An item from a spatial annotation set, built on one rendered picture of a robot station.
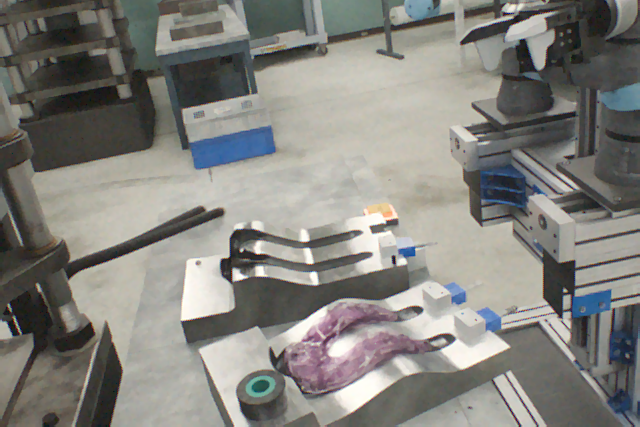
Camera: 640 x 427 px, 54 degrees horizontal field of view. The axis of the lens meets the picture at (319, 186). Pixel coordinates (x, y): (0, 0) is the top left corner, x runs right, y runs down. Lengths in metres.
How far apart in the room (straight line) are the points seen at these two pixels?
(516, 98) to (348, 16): 6.31
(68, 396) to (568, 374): 1.43
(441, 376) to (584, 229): 0.42
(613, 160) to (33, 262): 1.18
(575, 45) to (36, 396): 1.20
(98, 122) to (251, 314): 3.98
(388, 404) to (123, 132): 4.37
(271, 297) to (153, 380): 0.29
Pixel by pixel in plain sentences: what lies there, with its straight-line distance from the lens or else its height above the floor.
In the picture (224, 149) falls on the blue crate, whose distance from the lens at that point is 4.58.
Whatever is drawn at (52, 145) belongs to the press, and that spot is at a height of 0.19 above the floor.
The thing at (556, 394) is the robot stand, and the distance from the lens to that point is 2.08.
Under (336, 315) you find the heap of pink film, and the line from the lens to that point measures 1.21.
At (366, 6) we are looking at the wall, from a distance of 8.04.
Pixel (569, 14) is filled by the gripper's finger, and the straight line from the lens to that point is 0.82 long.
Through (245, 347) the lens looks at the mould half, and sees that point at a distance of 1.19.
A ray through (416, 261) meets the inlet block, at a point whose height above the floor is 0.82.
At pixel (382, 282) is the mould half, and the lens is 1.39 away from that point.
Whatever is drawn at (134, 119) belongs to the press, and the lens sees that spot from 5.22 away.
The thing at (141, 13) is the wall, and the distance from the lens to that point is 7.72.
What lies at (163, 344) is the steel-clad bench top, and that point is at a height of 0.80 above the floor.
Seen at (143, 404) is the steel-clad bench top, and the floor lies 0.80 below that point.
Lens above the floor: 1.62
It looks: 24 degrees down
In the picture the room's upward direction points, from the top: 9 degrees counter-clockwise
